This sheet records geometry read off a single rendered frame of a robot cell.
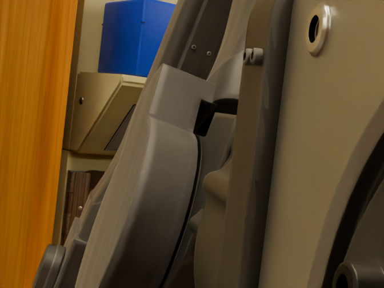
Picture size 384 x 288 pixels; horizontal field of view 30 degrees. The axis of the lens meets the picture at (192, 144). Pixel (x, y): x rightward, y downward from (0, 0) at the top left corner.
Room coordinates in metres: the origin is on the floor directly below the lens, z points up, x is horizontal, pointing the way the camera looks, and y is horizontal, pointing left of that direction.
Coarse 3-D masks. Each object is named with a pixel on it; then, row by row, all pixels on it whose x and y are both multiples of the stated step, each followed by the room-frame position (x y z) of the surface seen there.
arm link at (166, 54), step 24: (192, 0) 0.50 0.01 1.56; (216, 0) 0.50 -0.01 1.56; (192, 24) 0.50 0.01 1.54; (216, 24) 0.51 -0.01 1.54; (168, 48) 0.51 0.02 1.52; (192, 48) 0.50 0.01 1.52; (216, 48) 0.51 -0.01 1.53; (192, 72) 0.51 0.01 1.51; (120, 144) 0.55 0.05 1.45; (96, 192) 0.53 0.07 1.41; (96, 216) 0.51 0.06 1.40; (72, 240) 0.52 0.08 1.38; (72, 264) 0.51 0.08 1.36
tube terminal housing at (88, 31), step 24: (96, 0) 0.90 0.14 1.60; (120, 0) 0.92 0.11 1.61; (168, 0) 0.96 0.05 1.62; (96, 24) 0.91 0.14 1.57; (96, 48) 0.91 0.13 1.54; (72, 72) 0.90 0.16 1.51; (96, 72) 0.91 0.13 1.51; (72, 96) 0.90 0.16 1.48; (72, 120) 0.90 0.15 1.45; (72, 168) 0.90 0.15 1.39; (96, 168) 0.92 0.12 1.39
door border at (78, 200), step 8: (80, 176) 0.89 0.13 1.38; (88, 176) 0.89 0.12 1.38; (80, 184) 0.89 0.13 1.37; (88, 184) 0.89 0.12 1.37; (80, 192) 0.89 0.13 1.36; (88, 192) 0.89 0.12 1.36; (72, 200) 0.89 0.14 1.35; (80, 200) 0.89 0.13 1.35; (72, 208) 0.89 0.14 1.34; (80, 208) 0.89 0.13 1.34; (72, 216) 0.89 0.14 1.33; (80, 216) 0.89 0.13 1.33; (64, 240) 0.88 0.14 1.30
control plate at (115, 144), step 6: (132, 108) 0.84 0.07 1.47; (132, 114) 0.85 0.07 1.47; (126, 120) 0.85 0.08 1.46; (120, 126) 0.86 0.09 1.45; (126, 126) 0.86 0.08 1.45; (120, 132) 0.87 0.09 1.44; (114, 138) 0.87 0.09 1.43; (120, 138) 0.88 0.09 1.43; (108, 144) 0.88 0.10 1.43; (114, 144) 0.88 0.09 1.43; (108, 150) 0.89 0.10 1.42; (114, 150) 0.89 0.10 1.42
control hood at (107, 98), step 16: (80, 80) 0.88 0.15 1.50; (96, 80) 0.85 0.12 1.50; (112, 80) 0.82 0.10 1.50; (128, 80) 0.81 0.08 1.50; (144, 80) 0.82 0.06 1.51; (80, 96) 0.88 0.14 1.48; (96, 96) 0.85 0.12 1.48; (112, 96) 0.82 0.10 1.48; (128, 96) 0.82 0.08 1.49; (80, 112) 0.88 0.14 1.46; (96, 112) 0.84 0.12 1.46; (112, 112) 0.84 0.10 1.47; (128, 112) 0.85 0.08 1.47; (80, 128) 0.87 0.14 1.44; (96, 128) 0.85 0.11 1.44; (112, 128) 0.86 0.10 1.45; (80, 144) 0.87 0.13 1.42; (96, 144) 0.87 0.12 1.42
